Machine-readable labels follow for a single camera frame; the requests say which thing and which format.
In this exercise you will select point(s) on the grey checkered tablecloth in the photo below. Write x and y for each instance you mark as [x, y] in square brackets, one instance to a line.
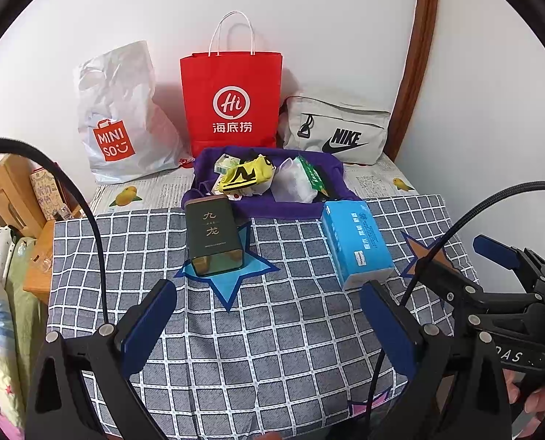
[277, 330]

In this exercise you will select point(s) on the green wet wipe packet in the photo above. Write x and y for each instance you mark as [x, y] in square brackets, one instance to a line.
[225, 164]

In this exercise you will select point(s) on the green white packet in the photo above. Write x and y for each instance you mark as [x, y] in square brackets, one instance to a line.
[316, 176]

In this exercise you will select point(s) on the purple towel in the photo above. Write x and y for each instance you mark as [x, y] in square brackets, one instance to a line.
[281, 208]

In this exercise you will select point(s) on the red paper shopping bag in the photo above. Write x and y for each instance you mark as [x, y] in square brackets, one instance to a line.
[231, 78]

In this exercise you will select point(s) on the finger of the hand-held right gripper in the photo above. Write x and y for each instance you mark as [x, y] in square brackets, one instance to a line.
[451, 279]
[497, 250]

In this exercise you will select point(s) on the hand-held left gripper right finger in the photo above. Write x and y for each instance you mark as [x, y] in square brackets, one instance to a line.
[387, 325]

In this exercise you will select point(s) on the blue tissue pack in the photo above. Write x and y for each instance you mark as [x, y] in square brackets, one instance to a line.
[355, 243]

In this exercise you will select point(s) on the beige fabric waist bag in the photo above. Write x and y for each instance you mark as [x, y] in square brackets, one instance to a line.
[345, 119]

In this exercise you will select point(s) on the dark green tea tin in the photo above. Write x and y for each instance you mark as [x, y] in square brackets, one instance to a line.
[212, 233]

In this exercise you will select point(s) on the white plastic shopping bag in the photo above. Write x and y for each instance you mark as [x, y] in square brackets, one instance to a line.
[116, 101]

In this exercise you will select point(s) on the brown wooden door frame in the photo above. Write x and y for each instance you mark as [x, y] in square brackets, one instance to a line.
[421, 55]

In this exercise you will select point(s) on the newspaper print sheet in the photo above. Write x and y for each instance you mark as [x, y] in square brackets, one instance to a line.
[162, 190]

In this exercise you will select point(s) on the patterned gift box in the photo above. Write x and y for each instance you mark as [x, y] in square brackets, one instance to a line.
[45, 192]

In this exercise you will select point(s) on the person's right hand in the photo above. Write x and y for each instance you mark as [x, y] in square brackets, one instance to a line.
[535, 398]

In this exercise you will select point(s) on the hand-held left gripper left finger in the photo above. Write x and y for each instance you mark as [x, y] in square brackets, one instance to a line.
[148, 325]

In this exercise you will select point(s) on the yellow black fabric pouch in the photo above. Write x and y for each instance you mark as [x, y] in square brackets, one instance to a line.
[247, 174]

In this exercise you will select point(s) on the white mesh sock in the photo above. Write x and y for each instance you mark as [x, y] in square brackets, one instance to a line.
[293, 181]

